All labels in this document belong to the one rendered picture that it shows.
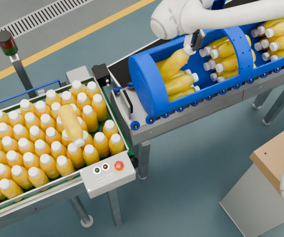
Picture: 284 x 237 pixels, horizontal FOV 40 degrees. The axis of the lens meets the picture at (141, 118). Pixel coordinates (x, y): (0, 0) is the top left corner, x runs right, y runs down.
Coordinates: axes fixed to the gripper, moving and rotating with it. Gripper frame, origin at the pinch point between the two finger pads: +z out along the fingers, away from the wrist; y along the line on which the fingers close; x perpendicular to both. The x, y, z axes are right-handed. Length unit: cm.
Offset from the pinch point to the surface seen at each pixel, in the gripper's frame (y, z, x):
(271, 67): -14.8, 18.0, -35.8
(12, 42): 34, 5, 64
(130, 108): -5.1, 24.2, 28.8
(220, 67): -6.4, 16.3, -13.8
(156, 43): 78, 113, -29
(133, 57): 8.5, 7.7, 21.1
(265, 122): -8, 127, -76
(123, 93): 2.5, 22.8, 28.8
